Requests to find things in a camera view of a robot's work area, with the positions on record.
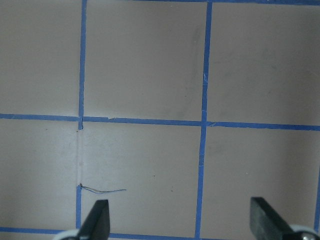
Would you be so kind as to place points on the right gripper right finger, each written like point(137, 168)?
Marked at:
point(266, 223)

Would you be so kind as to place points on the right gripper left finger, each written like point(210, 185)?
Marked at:
point(97, 224)

